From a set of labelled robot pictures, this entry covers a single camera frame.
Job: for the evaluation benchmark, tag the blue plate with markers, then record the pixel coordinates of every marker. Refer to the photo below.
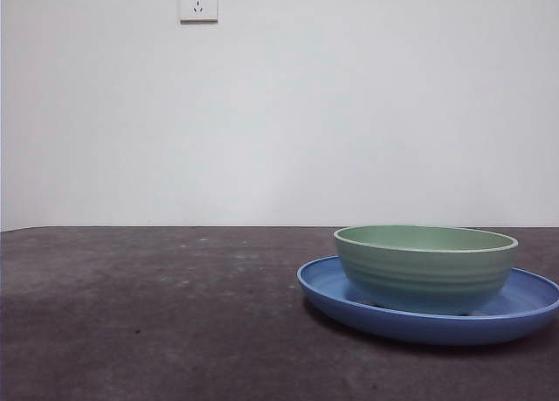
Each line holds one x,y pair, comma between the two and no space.
393,329

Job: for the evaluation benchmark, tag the green bowl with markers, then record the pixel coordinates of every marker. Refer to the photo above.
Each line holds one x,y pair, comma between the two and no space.
419,274

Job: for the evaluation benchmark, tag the white wall socket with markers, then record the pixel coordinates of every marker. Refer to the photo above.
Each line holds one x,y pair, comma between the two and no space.
198,3

